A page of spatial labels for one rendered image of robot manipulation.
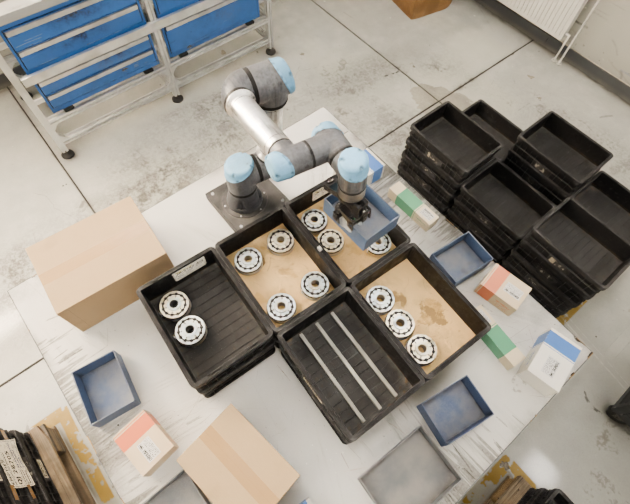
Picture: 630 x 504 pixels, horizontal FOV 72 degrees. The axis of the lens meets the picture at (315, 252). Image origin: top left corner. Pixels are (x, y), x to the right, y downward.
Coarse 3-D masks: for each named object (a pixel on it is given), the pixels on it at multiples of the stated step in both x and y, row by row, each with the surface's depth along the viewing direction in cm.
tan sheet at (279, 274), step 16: (256, 240) 166; (272, 256) 163; (288, 256) 163; (304, 256) 163; (272, 272) 160; (288, 272) 160; (304, 272) 160; (256, 288) 157; (272, 288) 157; (288, 288) 157; (304, 304) 155
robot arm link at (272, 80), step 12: (276, 60) 131; (252, 72) 128; (264, 72) 129; (276, 72) 130; (288, 72) 131; (252, 84) 128; (264, 84) 129; (276, 84) 131; (288, 84) 133; (264, 96) 132; (276, 96) 134; (264, 108) 139; (276, 108) 139; (276, 120) 146; (264, 156) 164; (264, 168) 167; (264, 180) 172
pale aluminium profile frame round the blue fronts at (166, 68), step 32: (224, 0) 274; (128, 32) 249; (160, 32) 263; (0, 64) 219; (64, 64) 238; (160, 64) 283; (224, 64) 313; (32, 96) 306; (96, 96) 268; (160, 96) 297; (96, 128) 282
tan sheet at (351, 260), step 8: (312, 208) 173; (320, 208) 174; (328, 216) 172; (328, 224) 170; (336, 224) 170; (344, 232) 169; (344, 240) 167; (344, 248) 166; (352, 248) 166; (392, 248) 166; (336, 256) 164; (344, 256) 164; (352, 256) 164; (360, 256) 164; (368, 256) 164; (344, 264) 162; (352, 264) 163; (360, 264) 163; (368, 264) 163; (344, 272) 161; (352, 272) 161
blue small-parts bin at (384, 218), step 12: (372, 192) 142; (324, 204) 141; (372, 204) 146; (384, 204) 140; (372, 216) 144; (384, 216) 144; (396, 216) 138; (360, 228) 142; (372, 228) 142; (384, 228) 135; (360, 240) 135; (372, 240) 136
